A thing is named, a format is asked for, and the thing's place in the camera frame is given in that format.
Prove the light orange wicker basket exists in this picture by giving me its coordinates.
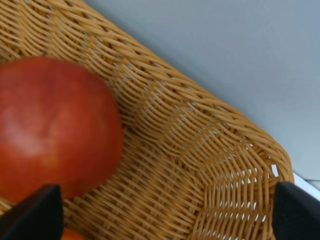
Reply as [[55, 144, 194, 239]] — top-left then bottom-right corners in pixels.
[[0, 0, 294, 240]]

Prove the red apple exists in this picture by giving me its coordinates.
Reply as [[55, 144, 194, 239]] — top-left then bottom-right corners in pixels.
[[0, 56, 124, 203]]

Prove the orange tangerine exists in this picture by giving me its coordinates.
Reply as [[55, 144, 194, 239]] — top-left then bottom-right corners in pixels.
[[60, 227, 86, 240]]

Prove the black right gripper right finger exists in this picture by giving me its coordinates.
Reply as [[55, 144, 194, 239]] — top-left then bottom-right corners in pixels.
[[271, 182, 320, 240]]

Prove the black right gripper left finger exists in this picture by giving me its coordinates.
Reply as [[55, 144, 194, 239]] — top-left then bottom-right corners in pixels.
[[0, 184, 64, 240]]

